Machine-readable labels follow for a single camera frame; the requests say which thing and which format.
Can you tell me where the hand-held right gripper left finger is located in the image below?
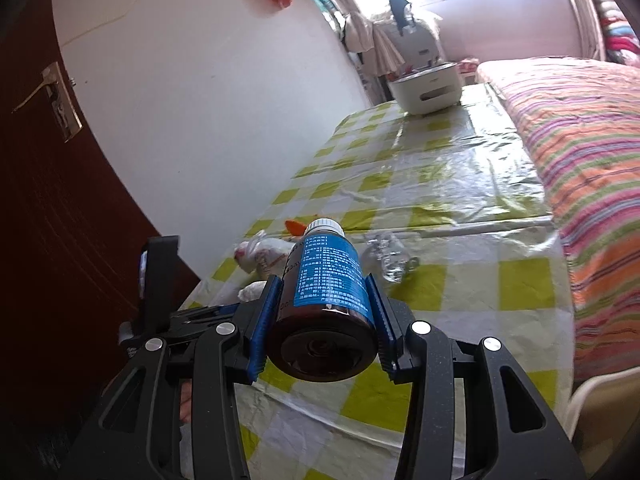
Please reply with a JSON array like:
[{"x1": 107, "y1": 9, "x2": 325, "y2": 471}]
[{"x1": 60, "y1": 275, "x2": 279, "y2": 480}]

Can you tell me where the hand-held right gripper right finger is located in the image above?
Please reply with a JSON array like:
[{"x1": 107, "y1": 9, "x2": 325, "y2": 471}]
[{"x1": 365, "y1": 274, "x2": 586, "y2": 480}]

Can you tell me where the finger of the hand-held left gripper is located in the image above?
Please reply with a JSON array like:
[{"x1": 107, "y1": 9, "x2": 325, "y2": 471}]
[{"x1": 167, "y1": 302, "x2": 253, "y2": 337}]

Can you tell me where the white tissue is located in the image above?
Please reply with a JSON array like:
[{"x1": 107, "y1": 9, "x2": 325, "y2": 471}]
[{"x1": 238, "y1": 281, "x2": 268, "y2": 303}]

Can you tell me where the brown bottle blue label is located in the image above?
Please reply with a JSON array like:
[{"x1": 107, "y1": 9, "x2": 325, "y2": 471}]
[{"x1": 264, "y1": 217, "x2": 379, "y2": 381}]

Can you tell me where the cream plastic trash bin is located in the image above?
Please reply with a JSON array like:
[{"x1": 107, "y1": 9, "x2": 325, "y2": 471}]
[{"x1": 567, "y1": 372, "x2": 640, "y2": 461}]

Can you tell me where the clear plastic wrapper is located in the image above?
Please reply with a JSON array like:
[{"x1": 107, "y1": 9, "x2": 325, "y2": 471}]
[{"x1": 366, "y1": 234, "x2": 421, "y2": 284}]

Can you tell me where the white plastic bag red print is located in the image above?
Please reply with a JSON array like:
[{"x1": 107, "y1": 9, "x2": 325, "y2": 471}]
[{"x1": 234, "y1": 231, "x2": 295, "y2": 279}]

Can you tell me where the green checkered plastic tablecloth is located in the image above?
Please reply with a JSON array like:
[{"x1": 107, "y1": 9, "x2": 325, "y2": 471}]
[{"x1": 177, "y1": 82, "x2": 576, "y2": 480}]

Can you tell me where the dark red door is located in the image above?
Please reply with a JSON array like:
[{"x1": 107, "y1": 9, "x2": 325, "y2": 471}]
[{"x1": 0, "y1": 0, "x2": 202, "y2": 480}]

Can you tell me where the white desk organizer box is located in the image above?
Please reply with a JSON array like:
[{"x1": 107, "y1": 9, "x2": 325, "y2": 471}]
[{"x1": 389, "y1": 61, "x2": 462, "y2": 117}]

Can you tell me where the striped bed sheet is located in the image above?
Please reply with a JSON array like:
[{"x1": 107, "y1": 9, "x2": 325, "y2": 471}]
[{"x1": 475, "y1": 57, "x2": 640, "y2": 382}]

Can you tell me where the pink box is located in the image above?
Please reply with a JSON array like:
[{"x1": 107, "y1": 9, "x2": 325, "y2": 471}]
[{"x1": 457, "y1": 57, "x2": 482, "y2": 86}]

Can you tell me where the white air cooler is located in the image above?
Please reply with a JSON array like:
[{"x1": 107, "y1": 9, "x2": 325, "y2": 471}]
[{"x1": 375, "y1": 7, "x2": 446, "y2": 79}]

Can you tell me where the beige tied curtain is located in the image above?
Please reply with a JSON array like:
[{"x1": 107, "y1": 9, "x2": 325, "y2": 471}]
[{"x1": 300, "y1": 0, "x2": 407, "y2": 79}]

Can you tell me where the black hanging garment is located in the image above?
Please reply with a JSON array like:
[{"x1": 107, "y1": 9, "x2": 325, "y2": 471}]
[{"x1": 377, "y1": 0, "x2": 414, "y2": 36}]

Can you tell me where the beige straight curtain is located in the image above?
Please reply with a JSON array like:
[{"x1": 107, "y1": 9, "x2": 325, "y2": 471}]
[{"x1": 565, "y1": 0, "x2": 609, "y2": 61}]

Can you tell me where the stack of folded quilts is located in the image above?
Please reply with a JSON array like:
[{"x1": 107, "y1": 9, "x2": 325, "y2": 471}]
[{"x1": 592, "y1": 0, "x2": 640, "y2": 67}]

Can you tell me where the metal door handle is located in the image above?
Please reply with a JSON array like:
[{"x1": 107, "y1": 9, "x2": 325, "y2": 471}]
[{"x1": 12, "y1": 62, "x2": 83, "y2": 144}]

